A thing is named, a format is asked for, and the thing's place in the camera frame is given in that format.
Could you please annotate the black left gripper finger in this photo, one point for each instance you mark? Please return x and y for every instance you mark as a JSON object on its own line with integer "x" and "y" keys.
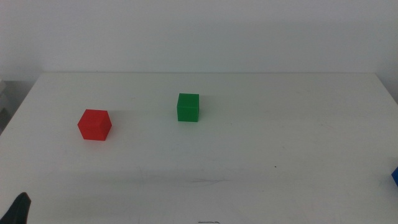
{"x": 17, "y": 211}

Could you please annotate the red cube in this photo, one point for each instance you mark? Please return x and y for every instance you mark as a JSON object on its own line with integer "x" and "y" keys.
{"x": 93, "y": 126}

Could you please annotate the green cube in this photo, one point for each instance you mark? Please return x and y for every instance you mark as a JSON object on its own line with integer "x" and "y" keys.
{"x": 187, "y": 109}

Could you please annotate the blue cube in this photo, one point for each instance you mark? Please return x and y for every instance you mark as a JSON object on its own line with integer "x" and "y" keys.
{"x": 395, "y": 176}

